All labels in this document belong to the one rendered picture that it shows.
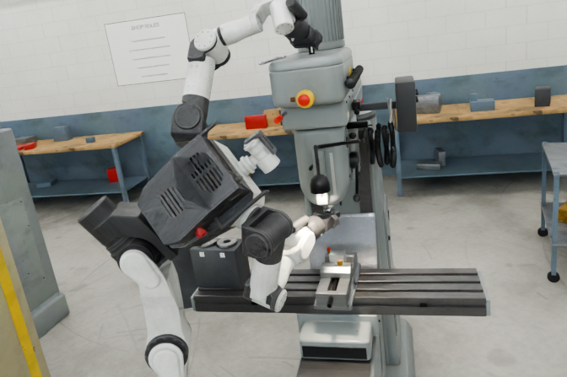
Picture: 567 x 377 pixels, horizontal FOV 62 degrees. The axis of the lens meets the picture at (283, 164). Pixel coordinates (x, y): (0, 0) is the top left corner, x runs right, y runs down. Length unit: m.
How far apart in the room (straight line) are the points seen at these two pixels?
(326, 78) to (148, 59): 5.36
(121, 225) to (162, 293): 0.25
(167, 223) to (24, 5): 6.59
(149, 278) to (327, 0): 1.22
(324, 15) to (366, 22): 4.04
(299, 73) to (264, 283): 0.69
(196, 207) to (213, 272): 0.85
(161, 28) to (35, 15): 1.89
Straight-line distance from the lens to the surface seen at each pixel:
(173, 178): 1.38
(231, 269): 2.10
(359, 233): 2.33
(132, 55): 6.91
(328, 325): 2.03
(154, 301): 1.61
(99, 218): 1.53
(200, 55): 1.60
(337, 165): 1.78
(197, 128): 1.48
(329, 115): 1.69
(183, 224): 1.37
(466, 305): 2.01
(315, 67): 1.58
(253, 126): 5.76
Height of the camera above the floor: 1.99
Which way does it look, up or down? 16 degrees down
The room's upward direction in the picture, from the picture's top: 8 degrees counter-clockwise
